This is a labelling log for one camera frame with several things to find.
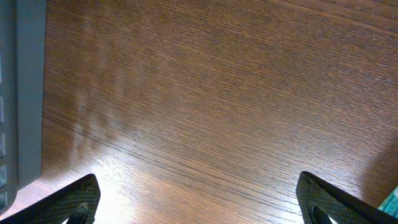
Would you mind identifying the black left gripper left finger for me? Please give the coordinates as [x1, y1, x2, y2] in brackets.
[1, 174, 101, 224]

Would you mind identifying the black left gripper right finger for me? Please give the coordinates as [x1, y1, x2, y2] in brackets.
[296, 171, 395, 224]

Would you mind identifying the green tissue pack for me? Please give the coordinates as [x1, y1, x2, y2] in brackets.
[378, 186, 398, 218]

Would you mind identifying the grey plastic mesh basket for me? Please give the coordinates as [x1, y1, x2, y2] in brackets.
[1, 0, 47, 213]

